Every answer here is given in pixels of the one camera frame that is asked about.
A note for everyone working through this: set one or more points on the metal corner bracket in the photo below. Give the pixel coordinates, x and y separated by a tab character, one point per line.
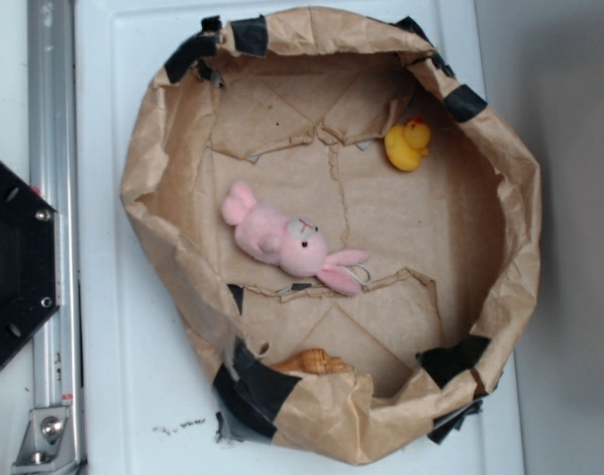
48	445

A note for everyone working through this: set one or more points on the yellow rubber duck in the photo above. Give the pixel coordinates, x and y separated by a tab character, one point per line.
406	145

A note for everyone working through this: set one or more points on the pink plush bunny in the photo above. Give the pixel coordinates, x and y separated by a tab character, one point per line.
292	243

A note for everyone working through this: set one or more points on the orange seashell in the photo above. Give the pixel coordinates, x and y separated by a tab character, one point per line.
315	361

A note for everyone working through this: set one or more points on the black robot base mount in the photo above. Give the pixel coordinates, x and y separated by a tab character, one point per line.
28	267

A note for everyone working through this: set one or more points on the aluminium extrusion rail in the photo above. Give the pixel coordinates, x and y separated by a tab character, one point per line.
57	347

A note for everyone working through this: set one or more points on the brown paper bag bin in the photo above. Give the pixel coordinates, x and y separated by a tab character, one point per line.
297	104

